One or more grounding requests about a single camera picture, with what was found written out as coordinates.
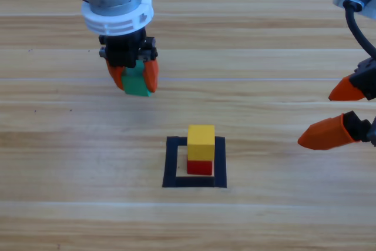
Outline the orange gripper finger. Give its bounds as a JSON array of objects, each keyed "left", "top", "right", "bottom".
[
  {"left": 297, "top": 111, "right": 371, "bottom": 151},
  {"left": 328, "top": 75, "right": 368, "bottom": 102},
  {"left": 143, "top": 59, "right": 160, "bottom": 93},
  {"left": 105, "top": 58, "right": 126, "bottom": 92}
]

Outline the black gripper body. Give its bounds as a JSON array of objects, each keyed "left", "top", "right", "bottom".
[
  {"left": 98, "top": 29, "right": 159, "bottom": 68},
  {"left": 351, "top": 56, "right": 376, "bottom": 148}
]

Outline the green wooden block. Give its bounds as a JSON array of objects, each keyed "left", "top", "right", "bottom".
[{"left": 121, "top": 59, "right": 152, "bottom": 98}]

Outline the yellow wooden block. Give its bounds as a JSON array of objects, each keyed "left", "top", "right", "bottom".
[{"left": 187, "top": 124, "right": 216, "bottom": 162}]

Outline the red wooden block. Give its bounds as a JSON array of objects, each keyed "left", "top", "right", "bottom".
[{"left": 186, "top": 159, "right": 213, "bottom": 176}]

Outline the black tape square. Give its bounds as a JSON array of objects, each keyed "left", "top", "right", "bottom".
[{"left": 162, "top": 135, "right": 228, "bottom": 189}]

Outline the thick black camera cable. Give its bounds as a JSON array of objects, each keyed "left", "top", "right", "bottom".
[{"left": 343, "top": 0, "right": 376, "bottom": 59}]

